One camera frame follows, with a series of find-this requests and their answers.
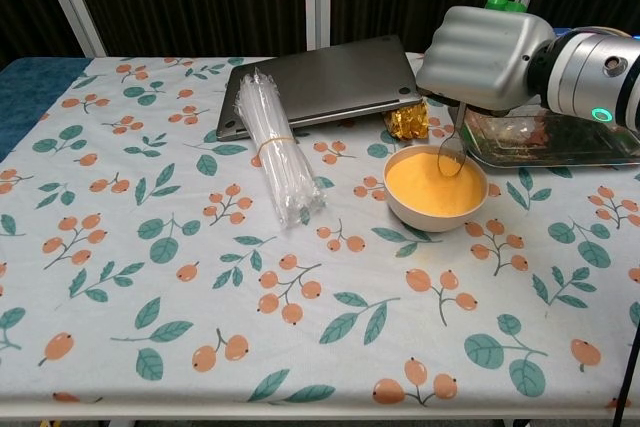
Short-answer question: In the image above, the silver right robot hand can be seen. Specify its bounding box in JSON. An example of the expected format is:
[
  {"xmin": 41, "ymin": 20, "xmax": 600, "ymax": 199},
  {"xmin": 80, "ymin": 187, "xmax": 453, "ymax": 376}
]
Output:
[{"xmin": 415, "ymin": 5, "xmax": 556, "ymax": 117}]

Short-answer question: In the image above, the metal spoon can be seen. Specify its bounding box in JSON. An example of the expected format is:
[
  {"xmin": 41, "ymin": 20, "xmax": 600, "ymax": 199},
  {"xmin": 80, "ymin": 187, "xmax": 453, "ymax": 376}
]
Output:
[{"xmin": 436, "ymin": 101, "xmax": 472, "ymax": 179}]

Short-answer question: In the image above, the metal tray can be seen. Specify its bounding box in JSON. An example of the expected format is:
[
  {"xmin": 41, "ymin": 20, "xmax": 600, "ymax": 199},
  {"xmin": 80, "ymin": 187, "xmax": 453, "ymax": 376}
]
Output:
[{"xmin": 458, "ymin": 105, "xmax": 640, "ymax": 169}]

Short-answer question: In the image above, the beige round bowl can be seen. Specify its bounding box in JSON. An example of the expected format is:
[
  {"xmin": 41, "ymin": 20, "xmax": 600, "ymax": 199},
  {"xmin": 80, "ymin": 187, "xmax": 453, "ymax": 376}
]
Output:
[{"xmin": 382, "ymin": 144, "xmax": 489, "ymax": 233}]

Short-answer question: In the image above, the white floral fruit-print tablecloth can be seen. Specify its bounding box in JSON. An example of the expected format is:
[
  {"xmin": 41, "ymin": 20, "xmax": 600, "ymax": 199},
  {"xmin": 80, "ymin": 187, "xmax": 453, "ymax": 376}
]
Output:
[{"xmin": 0, "ymin": 54, "xmax": 640, "ymax": 411}]

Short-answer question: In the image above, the crumpled gold foil wrapper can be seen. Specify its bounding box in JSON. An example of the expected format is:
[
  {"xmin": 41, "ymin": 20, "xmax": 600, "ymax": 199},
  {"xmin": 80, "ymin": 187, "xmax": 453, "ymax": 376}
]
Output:
[{"xmin": 382, "ymin": 95, "xmax": 431, "ymax": 142}]

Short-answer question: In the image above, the yellow powder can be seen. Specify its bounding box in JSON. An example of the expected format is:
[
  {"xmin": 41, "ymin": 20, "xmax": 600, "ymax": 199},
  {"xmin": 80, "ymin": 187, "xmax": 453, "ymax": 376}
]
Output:
[{"xmin": 386, "ymin": 147, "xmax": 484, "ymax": 218}]

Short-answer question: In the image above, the grey closed laptop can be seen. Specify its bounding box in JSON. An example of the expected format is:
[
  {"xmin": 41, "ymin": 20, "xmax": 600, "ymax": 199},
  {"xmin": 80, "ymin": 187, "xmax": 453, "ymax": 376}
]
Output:
[{"xmin": 215, "ymin": 34, "xmax": 425, "ymax": 143}]

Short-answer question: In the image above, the yellow rubber band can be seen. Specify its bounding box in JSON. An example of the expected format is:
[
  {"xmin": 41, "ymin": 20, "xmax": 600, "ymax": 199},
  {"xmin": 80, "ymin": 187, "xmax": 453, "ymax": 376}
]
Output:
[{"xmin": 257, "ymin": 135, "xmax": 297, "ymax": 149}]

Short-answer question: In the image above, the bundle of clear plastic straws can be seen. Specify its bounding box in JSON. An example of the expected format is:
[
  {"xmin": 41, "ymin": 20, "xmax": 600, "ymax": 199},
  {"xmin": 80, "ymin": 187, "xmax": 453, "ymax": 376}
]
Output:
[{"xmin": 234, "ymin": 68, "xmax": 327, "ymax": 231}]

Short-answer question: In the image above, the black cable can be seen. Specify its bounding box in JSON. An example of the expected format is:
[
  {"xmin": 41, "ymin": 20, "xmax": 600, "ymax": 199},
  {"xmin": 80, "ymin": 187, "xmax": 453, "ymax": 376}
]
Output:
[{"xmin": 611, "ymin": 315, "xmax": 640, "ymax": 427}]

